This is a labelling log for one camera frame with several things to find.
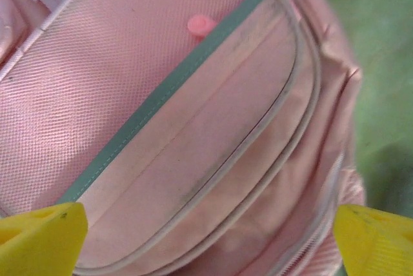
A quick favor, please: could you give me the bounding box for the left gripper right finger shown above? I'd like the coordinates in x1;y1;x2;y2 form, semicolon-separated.
335;204;413;276

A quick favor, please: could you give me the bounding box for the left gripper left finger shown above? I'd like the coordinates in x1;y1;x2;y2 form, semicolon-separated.
0;201;88;276

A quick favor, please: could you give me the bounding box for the pink school backpack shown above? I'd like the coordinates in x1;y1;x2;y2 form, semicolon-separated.
0;0;404;276

